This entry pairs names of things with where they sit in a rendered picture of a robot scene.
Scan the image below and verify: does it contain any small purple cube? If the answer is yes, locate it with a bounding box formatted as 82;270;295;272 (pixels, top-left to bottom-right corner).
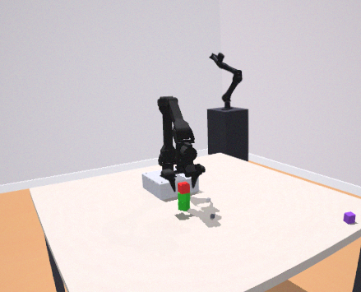
343;211;355;224

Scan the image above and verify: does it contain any green block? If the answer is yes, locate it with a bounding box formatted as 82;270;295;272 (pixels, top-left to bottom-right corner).
178;200;190;211
178;192;190;203

